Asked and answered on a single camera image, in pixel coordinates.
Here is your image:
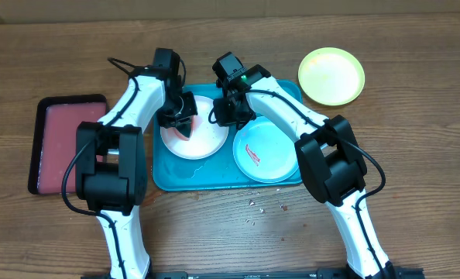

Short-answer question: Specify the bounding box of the white plate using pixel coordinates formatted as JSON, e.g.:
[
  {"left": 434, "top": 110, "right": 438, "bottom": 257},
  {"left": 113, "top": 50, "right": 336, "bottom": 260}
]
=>
[{"left": 160, "top": 95, "right": 229, "bottom": 160}]

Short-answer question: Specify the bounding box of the yellow-green plate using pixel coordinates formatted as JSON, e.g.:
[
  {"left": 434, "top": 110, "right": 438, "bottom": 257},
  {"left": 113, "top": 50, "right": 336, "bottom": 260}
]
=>
[{"left": 297, "top": 47, "right": 366, "bottom": 106}]

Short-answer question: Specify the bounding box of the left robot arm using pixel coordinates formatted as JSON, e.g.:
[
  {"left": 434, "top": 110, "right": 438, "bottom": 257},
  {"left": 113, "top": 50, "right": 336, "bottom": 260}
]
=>
[{"left": 63, "top": 48, "right": 197, "bottom": 278}]

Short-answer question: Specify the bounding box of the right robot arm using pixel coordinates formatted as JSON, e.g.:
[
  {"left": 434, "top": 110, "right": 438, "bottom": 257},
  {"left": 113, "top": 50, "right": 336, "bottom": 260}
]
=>
[{"left": 210, "top": 52, "right": 396, "bottom": 278}]

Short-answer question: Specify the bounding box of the teal plastic tray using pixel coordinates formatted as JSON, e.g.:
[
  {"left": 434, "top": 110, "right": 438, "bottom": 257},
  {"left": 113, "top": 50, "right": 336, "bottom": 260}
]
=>
[{"left": 152, "top": 79, "right": 304, "bottom": 192}]

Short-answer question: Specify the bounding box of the black tray with red liquid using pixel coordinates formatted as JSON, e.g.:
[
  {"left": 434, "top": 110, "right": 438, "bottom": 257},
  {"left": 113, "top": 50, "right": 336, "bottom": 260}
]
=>
[{"left": 28, "top": 94, "right": 108, "bottom": 195}]

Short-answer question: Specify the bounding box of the light blue plate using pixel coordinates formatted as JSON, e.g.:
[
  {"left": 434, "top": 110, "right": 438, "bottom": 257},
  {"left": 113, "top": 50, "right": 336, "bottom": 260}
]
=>
[{"left": 232, "top": 116, "right": 298, "bottom": 184}]

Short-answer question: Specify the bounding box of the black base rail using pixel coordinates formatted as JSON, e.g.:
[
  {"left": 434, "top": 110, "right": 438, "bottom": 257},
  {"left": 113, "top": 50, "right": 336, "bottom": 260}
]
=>
[{"left": 81, "top": 267, "right": 425, "bottom": 279}]

